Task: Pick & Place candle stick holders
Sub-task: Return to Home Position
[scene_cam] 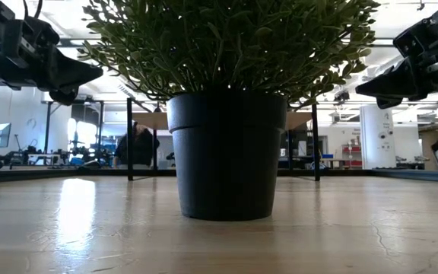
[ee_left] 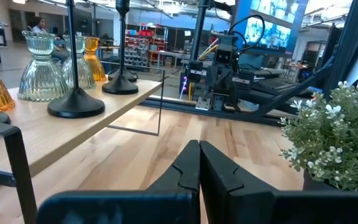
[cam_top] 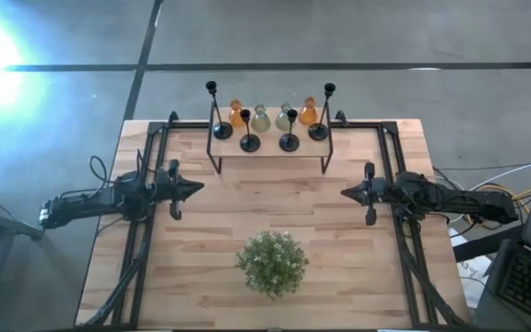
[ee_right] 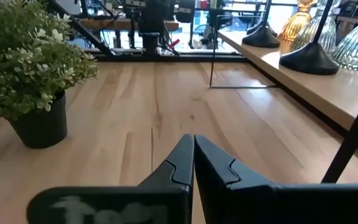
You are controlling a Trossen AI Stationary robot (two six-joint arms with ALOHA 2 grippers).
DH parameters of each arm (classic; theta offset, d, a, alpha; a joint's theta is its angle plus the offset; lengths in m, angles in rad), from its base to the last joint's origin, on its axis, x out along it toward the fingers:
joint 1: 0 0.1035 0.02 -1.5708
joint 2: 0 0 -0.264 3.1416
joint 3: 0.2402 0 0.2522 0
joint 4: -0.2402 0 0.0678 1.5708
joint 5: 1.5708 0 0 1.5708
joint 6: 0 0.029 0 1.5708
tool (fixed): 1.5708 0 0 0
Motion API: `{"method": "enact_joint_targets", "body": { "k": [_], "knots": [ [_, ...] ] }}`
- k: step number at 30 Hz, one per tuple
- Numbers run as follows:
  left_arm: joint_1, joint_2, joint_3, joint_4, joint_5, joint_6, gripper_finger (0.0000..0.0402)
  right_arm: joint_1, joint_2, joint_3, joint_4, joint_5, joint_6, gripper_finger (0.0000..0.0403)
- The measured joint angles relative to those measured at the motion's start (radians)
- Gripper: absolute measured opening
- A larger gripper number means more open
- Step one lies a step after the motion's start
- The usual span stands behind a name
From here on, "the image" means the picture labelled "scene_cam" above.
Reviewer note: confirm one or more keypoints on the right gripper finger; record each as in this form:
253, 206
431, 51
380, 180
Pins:
394, 83

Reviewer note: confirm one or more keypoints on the background black metal frame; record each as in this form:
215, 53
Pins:
48, 129

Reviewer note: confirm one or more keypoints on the black aluminium rig frame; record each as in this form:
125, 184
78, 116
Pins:
413, 175
51, 174

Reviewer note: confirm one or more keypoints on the wooden shelf with black legs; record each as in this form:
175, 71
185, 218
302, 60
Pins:
150, 121

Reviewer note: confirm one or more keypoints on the red storage rack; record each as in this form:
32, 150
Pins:
352, 150

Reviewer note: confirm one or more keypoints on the white round column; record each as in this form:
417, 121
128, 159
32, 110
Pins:
377, 137

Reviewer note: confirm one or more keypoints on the cluttered background workbench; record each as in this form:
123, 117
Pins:
32, 158

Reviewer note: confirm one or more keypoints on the black hanging ceiling fixture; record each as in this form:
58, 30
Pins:
341, 96

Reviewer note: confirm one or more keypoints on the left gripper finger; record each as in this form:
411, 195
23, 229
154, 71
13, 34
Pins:
76, 74

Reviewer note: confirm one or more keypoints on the green plant in black pot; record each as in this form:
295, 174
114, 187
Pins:
226, 152

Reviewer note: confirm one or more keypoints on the long ceiling light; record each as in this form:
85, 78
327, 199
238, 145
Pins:
382, 42
70, 42

